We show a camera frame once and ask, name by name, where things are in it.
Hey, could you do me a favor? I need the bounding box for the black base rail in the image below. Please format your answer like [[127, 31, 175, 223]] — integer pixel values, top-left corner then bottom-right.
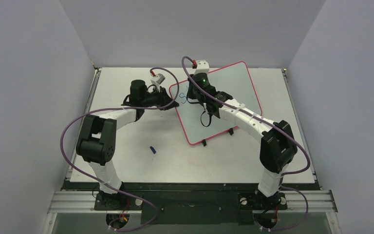
[[62, 182, 319, 229]]

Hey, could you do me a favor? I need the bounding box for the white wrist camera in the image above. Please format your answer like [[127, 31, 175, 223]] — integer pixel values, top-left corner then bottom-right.
[[150, 73, 166, 92], [192, 59, 210, 75]]

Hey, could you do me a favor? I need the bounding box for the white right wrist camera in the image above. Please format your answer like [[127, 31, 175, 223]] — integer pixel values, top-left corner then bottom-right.
[[192, 59, 210, 75]]

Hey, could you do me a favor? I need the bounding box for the pink framed whiteboard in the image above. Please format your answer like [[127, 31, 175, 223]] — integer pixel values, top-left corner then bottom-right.
[[168, 61, 263, 146]]

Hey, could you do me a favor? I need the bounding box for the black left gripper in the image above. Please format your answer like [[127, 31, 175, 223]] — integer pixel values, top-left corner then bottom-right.
[[141, 87, 179, 112]]

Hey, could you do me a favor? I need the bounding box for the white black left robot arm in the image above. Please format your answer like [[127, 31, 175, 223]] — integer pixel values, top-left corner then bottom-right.
[[75, 79, 179, 210]]

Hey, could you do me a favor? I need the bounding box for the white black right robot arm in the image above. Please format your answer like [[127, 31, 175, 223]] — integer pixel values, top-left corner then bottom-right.
[[187, 73, 298, 209]]

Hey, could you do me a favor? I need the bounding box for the aluminium frame rail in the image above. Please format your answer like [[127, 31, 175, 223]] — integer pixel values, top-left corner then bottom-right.
[[48, 191, 337, 214]]

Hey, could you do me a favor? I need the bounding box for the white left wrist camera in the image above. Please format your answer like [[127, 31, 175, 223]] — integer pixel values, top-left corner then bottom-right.
[[150, 73, 166, 92]]

